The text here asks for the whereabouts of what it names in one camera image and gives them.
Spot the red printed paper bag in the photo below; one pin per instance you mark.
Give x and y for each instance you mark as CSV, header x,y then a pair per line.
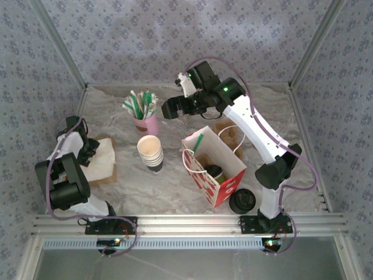
x,y
230,189

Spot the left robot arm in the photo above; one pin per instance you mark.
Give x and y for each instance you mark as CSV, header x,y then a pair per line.
x,y
67,181

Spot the white paper napkins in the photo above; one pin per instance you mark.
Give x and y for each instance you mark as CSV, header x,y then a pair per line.
x,y
103,160

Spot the stack of pulp cup carriers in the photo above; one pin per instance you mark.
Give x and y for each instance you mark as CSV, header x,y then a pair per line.
x,y
231,140

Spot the green striped wrapped straw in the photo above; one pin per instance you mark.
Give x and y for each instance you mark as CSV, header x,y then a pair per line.
x,y
129,105

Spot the pink straw holder cup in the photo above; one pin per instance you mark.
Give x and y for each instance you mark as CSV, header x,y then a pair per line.
x,y
150,126

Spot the wooden stir stick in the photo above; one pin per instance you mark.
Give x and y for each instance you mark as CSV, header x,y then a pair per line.
x,y
140,99

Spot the small controller board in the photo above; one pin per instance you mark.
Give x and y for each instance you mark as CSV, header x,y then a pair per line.
x,y
109,242
272,243

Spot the stack of black cup lids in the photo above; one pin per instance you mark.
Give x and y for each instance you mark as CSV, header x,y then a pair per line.
x,y
242,201

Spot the aluminium table end rail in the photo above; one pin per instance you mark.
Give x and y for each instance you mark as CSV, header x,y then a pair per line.
x,y
131,84

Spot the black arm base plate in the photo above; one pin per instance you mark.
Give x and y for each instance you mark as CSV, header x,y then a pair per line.
x,y
247,224
128,224

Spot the aluminium table side rail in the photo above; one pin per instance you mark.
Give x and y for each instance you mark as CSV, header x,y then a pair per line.
x,y
306,131

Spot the aluminium corner post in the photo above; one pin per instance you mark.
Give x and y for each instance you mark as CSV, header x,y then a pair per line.
x,y
315,41

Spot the aluminium mounting rail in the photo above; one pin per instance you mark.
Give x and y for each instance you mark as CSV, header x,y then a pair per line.
x,y
189,223

